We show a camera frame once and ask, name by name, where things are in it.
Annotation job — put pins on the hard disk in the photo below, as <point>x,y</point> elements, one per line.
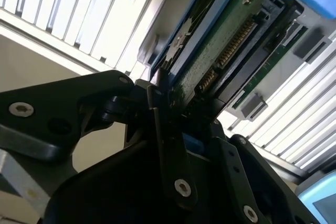
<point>210,51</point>

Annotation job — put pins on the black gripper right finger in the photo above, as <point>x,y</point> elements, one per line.
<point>249,182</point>

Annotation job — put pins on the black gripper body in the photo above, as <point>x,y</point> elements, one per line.
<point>110,197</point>

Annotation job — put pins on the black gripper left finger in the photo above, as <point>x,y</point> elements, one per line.
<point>52,103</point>

